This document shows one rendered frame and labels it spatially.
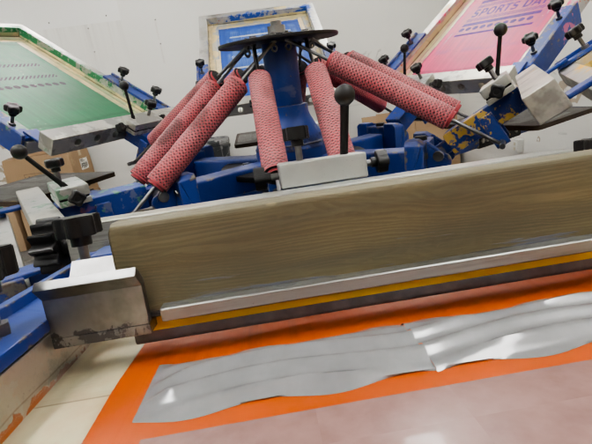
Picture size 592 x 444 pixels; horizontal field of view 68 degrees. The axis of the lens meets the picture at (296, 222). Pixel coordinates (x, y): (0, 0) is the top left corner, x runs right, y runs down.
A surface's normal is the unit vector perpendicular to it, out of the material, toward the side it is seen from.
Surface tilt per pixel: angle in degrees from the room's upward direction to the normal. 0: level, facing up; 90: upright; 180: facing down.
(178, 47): 90
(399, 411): 9
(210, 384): 24
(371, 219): 81
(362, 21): 90
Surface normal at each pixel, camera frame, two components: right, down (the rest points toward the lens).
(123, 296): 0.07, 0.15
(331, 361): -0.17, -0.73
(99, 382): -0.14, -0.98
